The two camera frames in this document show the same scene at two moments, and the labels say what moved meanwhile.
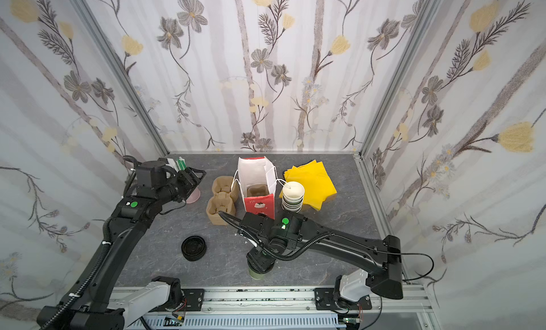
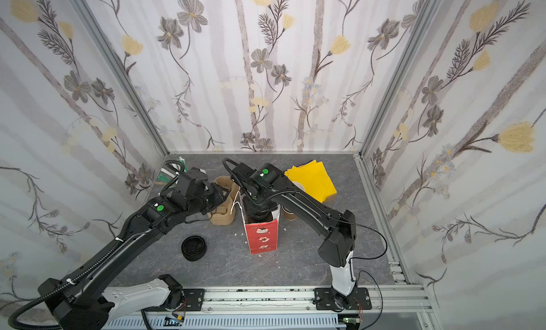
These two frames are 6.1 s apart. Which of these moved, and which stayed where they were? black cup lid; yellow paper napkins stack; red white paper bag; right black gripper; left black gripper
Moved: right black gripper; left black gripper; red white paper bag
Stayed: yellow paper napkins stack; black cup lid
